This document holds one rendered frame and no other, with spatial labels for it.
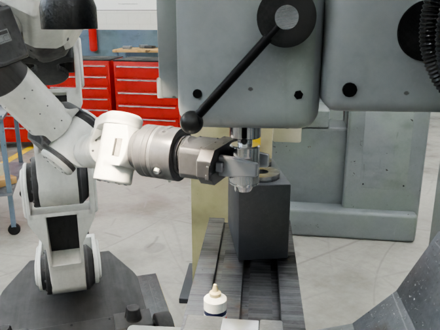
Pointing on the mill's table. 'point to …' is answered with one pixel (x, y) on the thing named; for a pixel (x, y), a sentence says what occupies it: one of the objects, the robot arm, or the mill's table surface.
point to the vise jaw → (203, 323)
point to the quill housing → (224, 33)
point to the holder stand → (261, 216)
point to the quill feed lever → (272, 20)
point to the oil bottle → (215, 303)
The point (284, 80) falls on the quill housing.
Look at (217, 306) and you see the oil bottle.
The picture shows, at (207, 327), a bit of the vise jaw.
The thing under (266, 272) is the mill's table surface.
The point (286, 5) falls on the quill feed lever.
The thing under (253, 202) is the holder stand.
